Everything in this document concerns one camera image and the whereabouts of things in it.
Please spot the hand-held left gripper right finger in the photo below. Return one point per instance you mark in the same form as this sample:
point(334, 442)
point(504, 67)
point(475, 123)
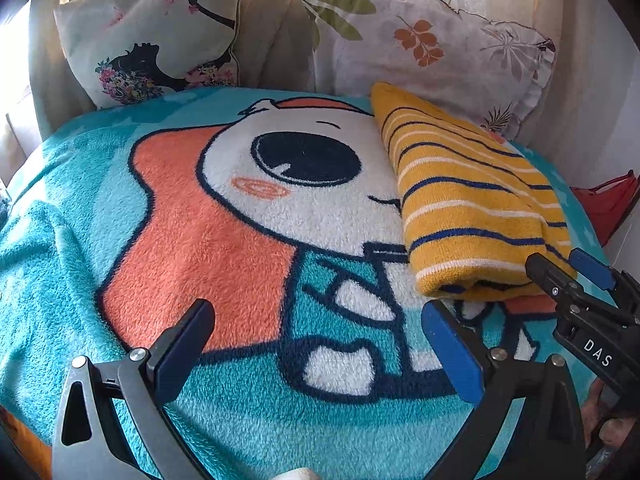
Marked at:
point(452, 355)

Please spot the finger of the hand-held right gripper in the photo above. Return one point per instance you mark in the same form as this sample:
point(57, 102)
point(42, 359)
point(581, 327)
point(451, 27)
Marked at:
point(552, 280)
point(592, 267)

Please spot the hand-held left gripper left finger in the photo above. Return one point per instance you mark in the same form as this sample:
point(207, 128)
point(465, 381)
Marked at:
point(181, 355)

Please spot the yellow striped knit sweater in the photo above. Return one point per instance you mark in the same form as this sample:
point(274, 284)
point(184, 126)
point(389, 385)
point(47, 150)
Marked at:
point(460, 195)

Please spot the person's right hand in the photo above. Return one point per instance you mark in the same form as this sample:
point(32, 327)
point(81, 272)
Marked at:
point(613, 430)

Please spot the red cloth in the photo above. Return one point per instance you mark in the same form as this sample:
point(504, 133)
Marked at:
point(610, 205)

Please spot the teal cartoon printed blanket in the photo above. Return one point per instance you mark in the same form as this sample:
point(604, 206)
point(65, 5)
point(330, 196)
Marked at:
point(225, 210)

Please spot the leaf print pillow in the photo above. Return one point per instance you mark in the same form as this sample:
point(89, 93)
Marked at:
point(450, 50)

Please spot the dancer print cushion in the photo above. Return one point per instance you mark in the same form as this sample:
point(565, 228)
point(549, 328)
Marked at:
point(150, 25)

